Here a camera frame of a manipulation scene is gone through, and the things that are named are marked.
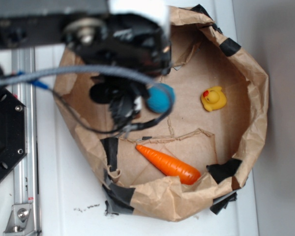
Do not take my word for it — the aluminium extrusion rail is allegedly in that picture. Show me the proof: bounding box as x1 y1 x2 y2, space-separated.
11 48 40 205

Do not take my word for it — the blue ball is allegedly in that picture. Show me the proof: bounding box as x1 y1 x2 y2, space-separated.
146 84 176 114

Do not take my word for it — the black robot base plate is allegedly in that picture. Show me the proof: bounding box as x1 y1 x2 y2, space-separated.
0 88 25 183

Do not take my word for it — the grey braided cable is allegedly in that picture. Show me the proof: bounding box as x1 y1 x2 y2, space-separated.
0 65 160 89

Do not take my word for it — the yellow rubber duck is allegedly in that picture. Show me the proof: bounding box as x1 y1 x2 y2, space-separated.
200 86 227 112

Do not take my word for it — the metal corner bracket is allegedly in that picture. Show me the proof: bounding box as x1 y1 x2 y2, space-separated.
2 203 39 236

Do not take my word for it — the thin black cable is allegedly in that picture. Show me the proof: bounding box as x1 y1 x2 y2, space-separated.
30 78 176 135

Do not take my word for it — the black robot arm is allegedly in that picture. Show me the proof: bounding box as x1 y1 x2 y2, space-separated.
0 0 174 133

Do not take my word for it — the orange plastic carrot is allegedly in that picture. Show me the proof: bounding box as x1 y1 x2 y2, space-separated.
136 145 201 185

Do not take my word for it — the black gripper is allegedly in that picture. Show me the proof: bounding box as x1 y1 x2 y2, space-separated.
89 75 150 132

